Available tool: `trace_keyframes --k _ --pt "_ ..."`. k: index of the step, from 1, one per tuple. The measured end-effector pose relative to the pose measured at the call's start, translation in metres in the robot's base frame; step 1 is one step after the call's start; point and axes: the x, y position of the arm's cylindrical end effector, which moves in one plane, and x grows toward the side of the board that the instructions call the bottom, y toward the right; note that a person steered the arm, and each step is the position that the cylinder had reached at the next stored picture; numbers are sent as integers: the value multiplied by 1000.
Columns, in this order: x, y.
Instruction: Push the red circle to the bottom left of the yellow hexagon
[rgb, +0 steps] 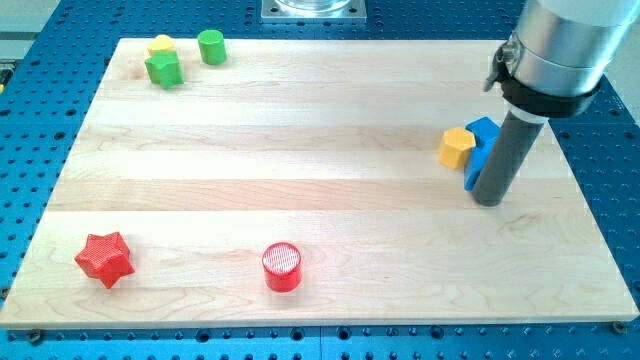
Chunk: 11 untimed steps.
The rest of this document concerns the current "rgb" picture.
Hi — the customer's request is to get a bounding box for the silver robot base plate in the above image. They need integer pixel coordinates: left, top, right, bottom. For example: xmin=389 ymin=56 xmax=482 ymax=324
xmin=260 ymin=0 xmax=367 ymax=23

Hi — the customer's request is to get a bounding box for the blue perforated table plate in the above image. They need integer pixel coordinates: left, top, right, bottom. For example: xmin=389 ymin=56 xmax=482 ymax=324
xmin=1 ymin=0 xmax=639 ymax=359

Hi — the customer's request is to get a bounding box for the green star block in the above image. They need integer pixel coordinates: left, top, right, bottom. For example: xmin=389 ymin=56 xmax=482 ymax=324
xmin=145 ymin=51 xmax=184 ymax=89

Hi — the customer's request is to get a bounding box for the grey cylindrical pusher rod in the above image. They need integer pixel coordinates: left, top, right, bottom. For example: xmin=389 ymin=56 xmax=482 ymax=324
xmin=471 ymin=111 xmax=548 ymax=207

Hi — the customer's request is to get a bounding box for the red cylinder block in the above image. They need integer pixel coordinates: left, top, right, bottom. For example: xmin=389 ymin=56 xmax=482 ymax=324
xmin=262 ymin=242 xmax=302 ymax=292

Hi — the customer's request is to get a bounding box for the wooden board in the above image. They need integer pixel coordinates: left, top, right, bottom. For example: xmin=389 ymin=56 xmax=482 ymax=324
xmin=1 ymin=39 xmax=638 ymax=330

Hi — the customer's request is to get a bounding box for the red star block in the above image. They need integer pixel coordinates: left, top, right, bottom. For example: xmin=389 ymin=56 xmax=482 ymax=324
xmin=74 ymin=232 xmax=135 ymax=289

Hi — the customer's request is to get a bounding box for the yellow heart block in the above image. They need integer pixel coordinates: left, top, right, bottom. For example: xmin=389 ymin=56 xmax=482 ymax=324
xmin=147 ymin=34 xmax=175 ymax=56

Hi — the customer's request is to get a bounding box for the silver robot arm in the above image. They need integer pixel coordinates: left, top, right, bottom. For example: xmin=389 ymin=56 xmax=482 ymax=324
xmin=484 ymin=0 xmax=639 ymax=122

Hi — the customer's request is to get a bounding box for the blue block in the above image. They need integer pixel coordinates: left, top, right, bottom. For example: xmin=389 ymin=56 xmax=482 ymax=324
xmin=464 ymin=117 xmax=500 ymax=191

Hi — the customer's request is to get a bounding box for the green cylinder block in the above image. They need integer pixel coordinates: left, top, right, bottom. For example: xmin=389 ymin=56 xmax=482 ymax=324
xmin=197 ymin=29 xmax=227 ymax=65

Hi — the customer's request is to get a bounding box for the yellow hexagon block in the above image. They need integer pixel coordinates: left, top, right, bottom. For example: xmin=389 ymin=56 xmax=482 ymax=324
xmin=438 ymin=127 xmax=476 ymax=170

